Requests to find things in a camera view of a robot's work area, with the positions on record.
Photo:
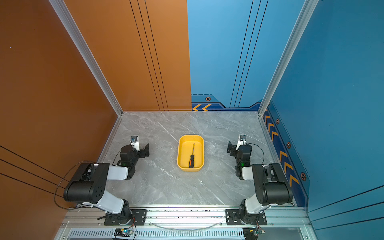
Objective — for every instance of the right circuit board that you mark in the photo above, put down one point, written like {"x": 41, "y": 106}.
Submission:
{"x": 252, "y": 233}

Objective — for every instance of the aluminium front rail frame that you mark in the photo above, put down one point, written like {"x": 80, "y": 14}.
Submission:
{"x": 189, "y": 222}

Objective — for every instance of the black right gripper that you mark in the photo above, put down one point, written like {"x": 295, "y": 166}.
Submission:
{"x": 233, "y": 153}

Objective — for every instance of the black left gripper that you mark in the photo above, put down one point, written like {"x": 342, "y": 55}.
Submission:
{"x": 141, "y": 152}

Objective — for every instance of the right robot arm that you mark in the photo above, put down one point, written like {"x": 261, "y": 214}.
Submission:
{"x": 270, "y": 183}

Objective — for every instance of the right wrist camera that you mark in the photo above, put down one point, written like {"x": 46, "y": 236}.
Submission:
{"x": 241, "y": 141}

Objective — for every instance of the right aluminium corner post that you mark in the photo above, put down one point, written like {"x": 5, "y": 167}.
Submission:
{"x": 292, "y": 43}

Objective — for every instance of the left green circuit board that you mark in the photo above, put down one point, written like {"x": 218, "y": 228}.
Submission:
{"x": 124, "y": 234}

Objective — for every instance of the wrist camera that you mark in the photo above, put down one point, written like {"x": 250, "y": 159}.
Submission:
{"x": 241, "y": 141}
{"x": 134, "y": 142}

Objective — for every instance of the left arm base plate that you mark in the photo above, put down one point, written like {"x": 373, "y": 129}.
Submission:
{"x": 137, "y": 218}

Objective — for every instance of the black orange screwdriver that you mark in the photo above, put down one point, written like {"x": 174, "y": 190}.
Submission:
{"x": 192, "y": 162}

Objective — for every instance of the left aluminium corner post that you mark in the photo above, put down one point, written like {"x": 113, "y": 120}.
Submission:
{"x": 74, "y": 32}

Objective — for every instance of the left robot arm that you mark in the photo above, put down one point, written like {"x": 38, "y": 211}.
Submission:
{"x": 88, "y": 185}

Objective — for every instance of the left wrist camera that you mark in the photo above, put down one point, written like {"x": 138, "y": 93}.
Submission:
{"x": 134, "y": 142}

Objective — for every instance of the yellow plastic bin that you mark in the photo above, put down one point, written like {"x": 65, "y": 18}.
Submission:
{"x": 185, "y": 151}

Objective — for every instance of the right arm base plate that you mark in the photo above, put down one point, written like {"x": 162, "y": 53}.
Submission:
{"x": 234, "y": 217}

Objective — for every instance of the aluminium corner post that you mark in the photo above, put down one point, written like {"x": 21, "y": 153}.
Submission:
{"x": 74, "y": 32}
{"x": 292, "y": 43}

